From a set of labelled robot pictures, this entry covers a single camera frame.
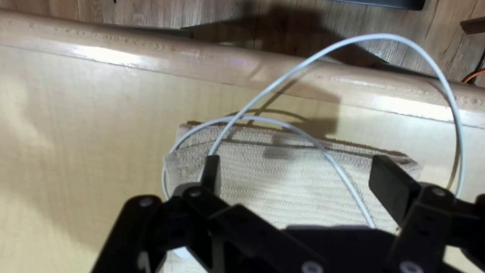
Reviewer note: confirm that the beige folded cloth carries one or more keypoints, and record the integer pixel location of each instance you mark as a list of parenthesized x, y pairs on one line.
[(283, 187)]

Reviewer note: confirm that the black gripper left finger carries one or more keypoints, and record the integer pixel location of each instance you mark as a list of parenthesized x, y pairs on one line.
[(168, 233)]

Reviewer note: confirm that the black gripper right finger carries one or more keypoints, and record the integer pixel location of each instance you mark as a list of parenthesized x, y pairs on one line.
[(440, 228)]

